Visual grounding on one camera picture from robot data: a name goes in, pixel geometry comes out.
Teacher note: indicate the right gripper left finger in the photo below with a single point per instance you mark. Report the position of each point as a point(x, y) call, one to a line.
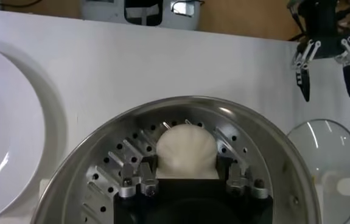
point(129, 185)

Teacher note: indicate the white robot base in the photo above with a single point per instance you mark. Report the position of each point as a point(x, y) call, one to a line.
point(101, 13)

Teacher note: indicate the white round plate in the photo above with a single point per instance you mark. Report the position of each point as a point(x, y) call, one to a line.
point(4, 121)

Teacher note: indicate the stainless steel steamer basket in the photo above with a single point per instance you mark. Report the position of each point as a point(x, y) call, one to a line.
point(254, 131)

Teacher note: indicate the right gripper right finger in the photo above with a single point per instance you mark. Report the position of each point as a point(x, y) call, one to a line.
point(238, 185)

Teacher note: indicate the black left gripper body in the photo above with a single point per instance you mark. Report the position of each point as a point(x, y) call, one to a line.
point(322, 27)

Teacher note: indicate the white steamed baozi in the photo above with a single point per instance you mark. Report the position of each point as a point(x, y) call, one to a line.
point(187, 152)

